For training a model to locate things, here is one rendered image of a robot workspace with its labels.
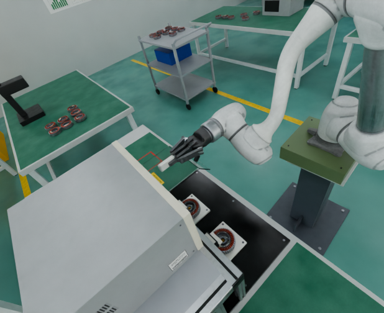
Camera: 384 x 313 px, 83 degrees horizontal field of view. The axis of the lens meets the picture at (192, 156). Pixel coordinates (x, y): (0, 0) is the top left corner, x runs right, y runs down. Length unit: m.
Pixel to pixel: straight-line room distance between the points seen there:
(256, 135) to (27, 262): 0.79
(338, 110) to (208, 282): 0.95
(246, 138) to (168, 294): 0.59
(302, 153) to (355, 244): 0.96
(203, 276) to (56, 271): 0.37
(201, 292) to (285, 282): 0.47
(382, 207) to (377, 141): 1.26
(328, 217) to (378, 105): 1.27
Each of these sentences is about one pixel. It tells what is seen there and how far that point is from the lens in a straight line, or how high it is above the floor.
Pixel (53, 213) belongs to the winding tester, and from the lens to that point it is 0.75.
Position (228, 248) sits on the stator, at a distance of 1.03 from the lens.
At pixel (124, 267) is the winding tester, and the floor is 1.32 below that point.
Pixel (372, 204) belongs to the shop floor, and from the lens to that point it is 2.31.
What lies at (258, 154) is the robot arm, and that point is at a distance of 0.88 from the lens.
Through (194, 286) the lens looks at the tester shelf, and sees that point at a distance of 0.70.
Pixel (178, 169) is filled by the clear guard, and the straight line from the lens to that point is 0.99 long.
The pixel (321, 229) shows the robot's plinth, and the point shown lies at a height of 0.02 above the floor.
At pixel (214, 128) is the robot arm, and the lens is 0.86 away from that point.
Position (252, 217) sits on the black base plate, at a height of 0.77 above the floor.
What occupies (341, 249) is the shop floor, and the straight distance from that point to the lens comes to 2.03.
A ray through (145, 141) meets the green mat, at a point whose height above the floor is 0.75.
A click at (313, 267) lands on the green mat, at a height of 0.75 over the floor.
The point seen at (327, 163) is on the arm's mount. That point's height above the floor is 0.83.
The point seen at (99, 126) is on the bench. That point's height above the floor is 0.75.
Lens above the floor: 1.78
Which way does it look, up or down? 44 degrees down
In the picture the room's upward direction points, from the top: 16 degrees counter-clockwise
